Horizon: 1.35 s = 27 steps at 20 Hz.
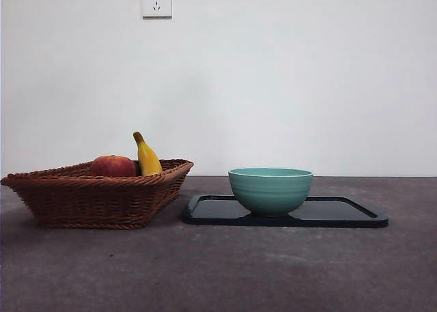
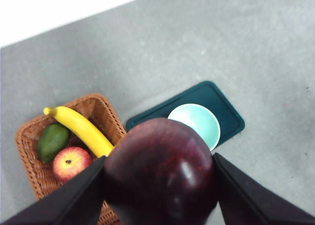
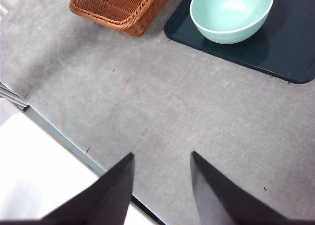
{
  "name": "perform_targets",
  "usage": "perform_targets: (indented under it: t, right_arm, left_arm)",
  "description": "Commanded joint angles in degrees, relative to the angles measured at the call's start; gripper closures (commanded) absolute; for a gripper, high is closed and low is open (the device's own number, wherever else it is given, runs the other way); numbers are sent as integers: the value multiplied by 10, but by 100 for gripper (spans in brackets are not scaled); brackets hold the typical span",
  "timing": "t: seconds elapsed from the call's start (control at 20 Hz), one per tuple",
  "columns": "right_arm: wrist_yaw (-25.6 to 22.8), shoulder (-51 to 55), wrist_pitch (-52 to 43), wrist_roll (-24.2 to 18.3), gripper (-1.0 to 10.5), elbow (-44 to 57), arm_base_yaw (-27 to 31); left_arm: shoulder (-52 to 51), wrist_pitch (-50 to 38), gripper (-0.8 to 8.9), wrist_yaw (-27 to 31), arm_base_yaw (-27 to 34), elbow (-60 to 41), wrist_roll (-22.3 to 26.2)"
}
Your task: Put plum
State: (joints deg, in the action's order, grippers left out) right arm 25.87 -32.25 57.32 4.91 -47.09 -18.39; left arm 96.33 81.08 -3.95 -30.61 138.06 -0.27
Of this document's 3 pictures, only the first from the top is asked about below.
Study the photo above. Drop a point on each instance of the dark rectangular tray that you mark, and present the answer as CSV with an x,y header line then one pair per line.
x,y
215,213

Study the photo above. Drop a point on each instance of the red yellow peach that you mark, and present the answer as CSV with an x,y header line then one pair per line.
x,y
112,167

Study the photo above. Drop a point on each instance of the yellow banana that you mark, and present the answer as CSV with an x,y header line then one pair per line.
x,y
147,159

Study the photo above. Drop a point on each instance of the white wall socket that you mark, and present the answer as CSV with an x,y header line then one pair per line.
x,y
157,3

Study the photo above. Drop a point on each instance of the dark green fruit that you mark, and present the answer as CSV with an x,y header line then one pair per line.
x,y
138,168

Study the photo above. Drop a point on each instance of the brown wicker basket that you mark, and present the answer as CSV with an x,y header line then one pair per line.
x,y
88,202

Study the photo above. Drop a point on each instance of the teal ribbed bowl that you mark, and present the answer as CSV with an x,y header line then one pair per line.
x,y
271,196

